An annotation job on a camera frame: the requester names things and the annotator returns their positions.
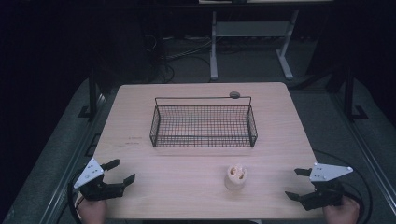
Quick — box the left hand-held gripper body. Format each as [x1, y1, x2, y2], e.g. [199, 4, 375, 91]
[73, 157, 127, 202]

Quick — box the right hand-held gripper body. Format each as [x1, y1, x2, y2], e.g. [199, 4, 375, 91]
[300, 162, 355, 212]

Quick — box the black wire basket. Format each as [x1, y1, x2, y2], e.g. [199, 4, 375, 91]
[148, 96, 259, 148]

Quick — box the person's left hand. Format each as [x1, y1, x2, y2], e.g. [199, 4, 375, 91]
[76, 199, 108, 224]

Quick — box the person's right hand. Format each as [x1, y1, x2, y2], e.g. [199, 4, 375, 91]
[322, 195, 361, 224]

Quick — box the black bracket on rail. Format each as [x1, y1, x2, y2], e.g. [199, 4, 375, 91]
[84, 133, 102, 158]

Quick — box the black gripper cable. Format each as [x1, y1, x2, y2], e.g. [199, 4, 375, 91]
[312, 148, 374, 224]
[66, 169, 86, 224]

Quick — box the aluminium frame rail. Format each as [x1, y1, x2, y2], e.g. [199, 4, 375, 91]
[330, 91, 396, 207]
[39, 92, 108, 224]

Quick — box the black metal post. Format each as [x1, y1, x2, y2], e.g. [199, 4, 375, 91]
[77, 65, 100, 119]
[343, 65, 370, 121]

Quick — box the bundle of floor cables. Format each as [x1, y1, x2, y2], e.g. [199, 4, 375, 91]
[143, 35, 214, 84]

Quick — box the white metal desk frame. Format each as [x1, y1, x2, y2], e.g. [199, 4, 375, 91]
[209, 9, 301, 81]

